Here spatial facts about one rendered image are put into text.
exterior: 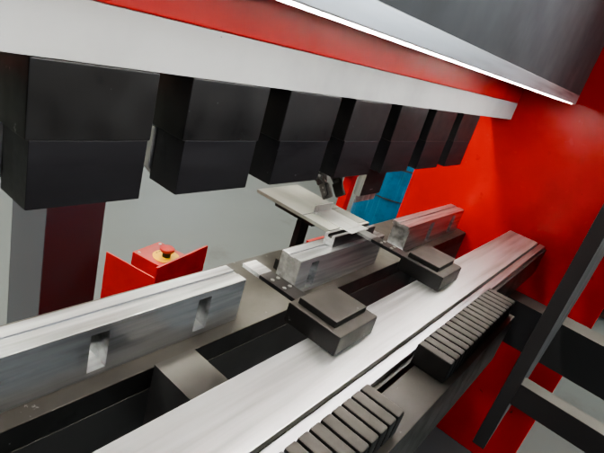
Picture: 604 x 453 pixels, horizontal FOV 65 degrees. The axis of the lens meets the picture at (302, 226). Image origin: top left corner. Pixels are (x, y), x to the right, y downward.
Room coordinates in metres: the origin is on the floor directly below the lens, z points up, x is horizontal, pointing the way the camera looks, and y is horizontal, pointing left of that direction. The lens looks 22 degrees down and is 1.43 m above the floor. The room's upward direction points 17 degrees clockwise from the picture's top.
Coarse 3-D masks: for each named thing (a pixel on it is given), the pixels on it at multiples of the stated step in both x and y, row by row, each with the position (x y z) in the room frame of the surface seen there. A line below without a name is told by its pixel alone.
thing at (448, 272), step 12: (372, 240) 1.13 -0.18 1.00; (384, 240) 1.15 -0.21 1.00; (396, 252) 1.10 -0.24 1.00; (420, 252) 1.07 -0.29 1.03; (432, 252) 1.09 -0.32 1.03; (408, 264) 1.03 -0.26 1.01; (420, 264) 1.02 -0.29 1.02; (432, 264) 1.01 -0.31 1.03; (444, 264) 1.03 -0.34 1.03; (456, 264) 1.09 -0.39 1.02; (420, 276) 1.01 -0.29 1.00; (432, 276) 0.99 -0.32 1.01; (444, 276) 0.99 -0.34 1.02; (456, 276) 1.07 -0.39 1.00; (432, 288) 0.99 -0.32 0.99
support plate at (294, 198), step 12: (264, 192) 1.25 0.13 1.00; (276, 192) 1.28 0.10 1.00; (288, 192) 1.31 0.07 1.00; (300, 192) 1.35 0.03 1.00; (312, 192) 1.38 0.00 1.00; (288, 204) 1.22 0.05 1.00; (300, 204) 1.25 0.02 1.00; (312, 204) 1.27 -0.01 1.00; (300, 216) 1.18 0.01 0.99; (312, 216) 1.18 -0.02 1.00; (348, 216) 1.27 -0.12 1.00; (324, 228) 1.13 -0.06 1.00; (336, 228) 1.15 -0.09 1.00
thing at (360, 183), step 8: (360, 176) 1.15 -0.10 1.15; (368, 176) 1.15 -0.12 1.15; (376, 176) 1.18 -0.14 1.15; (384, 176) 1.22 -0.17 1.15; (360, 184) 1.14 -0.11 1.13; (368, 184) 1.16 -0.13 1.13; (376, 184) 1.20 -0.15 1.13; (360, 192) 1.14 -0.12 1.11; (368, 192) 1.17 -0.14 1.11; (376, 192) 1.21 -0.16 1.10; (360, 200) 1.17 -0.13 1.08
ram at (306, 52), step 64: (0, 0) 0.43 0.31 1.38; (64, 0) 0.48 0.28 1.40; (128, 0) 0.53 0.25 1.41; (192, 0) 0.60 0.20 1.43; (256, 0) 0.69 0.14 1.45; (128, 64) 0.54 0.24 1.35; (192, 64) 0.62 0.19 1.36; (256, 64) 0.71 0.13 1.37; (320, 64) 0.84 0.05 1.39; (384, 64) 1.01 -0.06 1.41; (448, 64) 1.26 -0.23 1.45
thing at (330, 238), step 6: (372, 228) 1.24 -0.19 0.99; (330, 234) 1.11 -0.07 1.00; (336, 234) 1.13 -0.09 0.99; (342, 234) 1.12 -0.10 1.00; (348, 234) 1.14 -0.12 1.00; (354, 234) 1.17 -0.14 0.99; (324, 240) 1.10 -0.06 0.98; (330, 240) 1.09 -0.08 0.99; (336, 240) 1.10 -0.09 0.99; (342, 240) 1.12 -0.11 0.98; (348, 240) 1.15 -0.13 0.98; (354, 240) 1.18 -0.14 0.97; (330, 246) 1.09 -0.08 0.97
